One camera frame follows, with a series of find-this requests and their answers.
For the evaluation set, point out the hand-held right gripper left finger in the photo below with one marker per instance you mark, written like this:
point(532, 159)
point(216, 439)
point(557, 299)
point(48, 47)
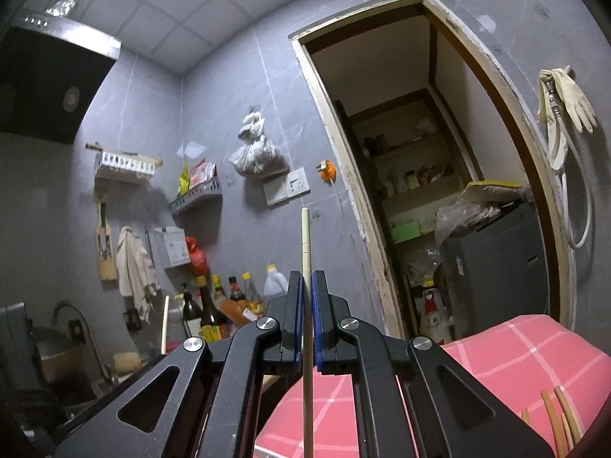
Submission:
point(298, 315)

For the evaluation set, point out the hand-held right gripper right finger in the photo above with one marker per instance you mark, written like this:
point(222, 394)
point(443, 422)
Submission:
point(317, 315)

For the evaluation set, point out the pale wooden chopstick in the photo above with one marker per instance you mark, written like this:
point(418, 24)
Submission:
point(306, 248)

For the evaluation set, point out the white jug yellow cap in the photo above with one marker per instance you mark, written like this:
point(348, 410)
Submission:
point(276, 286)

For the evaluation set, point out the yellow capped sauce bottle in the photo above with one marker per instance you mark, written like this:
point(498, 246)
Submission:
point(252, 296)

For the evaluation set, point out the red capped sauce bottle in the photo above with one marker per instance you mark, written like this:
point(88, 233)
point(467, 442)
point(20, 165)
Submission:
point(236, 288)

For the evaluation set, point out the dark soy sauce bottle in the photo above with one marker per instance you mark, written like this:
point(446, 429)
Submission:
point(210, 315)

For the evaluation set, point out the red plastic bag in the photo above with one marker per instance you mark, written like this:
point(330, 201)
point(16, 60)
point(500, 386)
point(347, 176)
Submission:
point(196, 257)

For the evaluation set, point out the red and white sack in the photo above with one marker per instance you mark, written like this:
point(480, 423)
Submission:
point(434, 315)

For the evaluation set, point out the green box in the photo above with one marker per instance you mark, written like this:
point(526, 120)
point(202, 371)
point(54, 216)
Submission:
point(405, 233)

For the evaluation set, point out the wooden rolling pin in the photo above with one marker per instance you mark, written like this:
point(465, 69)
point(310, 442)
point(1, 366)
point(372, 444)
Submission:
point(164, 324)

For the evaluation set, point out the hanging clear plastic bag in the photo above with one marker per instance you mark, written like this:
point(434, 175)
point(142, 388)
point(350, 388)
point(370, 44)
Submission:
point(255, 152)

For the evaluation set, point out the red and white packet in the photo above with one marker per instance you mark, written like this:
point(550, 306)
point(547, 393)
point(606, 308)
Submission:
point(203, 174)

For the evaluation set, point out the white hanging towel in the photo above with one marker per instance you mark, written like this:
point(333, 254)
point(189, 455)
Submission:
point(133, 267)

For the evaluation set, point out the yellow snack packet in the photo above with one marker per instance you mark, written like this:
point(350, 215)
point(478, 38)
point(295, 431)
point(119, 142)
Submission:
point(183, 181)

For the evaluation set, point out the crumpled clear plastic bag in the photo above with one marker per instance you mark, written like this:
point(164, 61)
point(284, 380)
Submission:
point(465, 219)

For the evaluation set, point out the yellow sponge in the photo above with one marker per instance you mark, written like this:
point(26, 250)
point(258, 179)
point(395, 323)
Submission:
point(128, 362)

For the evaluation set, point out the wooden pantry shelves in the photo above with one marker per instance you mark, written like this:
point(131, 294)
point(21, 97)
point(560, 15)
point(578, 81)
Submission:
point(410, 152)

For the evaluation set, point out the hanging wooden board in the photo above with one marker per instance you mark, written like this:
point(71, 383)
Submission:
point(107, 253)

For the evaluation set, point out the pink checked tablecloth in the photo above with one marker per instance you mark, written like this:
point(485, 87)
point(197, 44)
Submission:
point(515, 358)

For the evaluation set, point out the metal kitchen faucet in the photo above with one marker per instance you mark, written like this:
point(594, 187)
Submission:
point(88, 334)

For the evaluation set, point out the yellow edged flat board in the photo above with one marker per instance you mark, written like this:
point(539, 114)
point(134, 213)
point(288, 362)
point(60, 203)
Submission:
point(491, 193)

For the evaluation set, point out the brown wooden chopstick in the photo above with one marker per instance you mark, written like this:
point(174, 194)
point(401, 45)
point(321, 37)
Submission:
point(526, 417)
point(569, 415)
point(549, 420)

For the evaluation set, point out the black kitchen appliance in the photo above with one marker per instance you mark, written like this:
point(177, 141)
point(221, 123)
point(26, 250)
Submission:
point(19, 343)

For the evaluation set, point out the cream rubber gloves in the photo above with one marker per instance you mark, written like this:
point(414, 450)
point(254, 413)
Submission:
point(570, 95)

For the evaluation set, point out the black range hood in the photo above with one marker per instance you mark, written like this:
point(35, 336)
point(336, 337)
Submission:
point(47, 86)

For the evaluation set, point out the white wall socket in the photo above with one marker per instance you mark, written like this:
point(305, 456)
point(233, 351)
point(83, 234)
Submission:
point(286, 186)

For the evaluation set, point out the grey metal wall box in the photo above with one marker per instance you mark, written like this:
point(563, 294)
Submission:
point(172, 248)

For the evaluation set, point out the orange wall hook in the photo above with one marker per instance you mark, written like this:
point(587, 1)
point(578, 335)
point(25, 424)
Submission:
point(327, 171)

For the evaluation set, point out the grey corner wall shelf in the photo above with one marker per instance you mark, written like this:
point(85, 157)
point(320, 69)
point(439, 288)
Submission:
point(195, 198)

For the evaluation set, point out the white wall rack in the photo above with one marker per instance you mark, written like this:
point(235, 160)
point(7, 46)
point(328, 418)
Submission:
point(125, 164)

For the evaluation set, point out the wooden door frame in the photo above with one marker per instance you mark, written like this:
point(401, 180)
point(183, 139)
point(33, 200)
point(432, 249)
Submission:
point(515, 119)

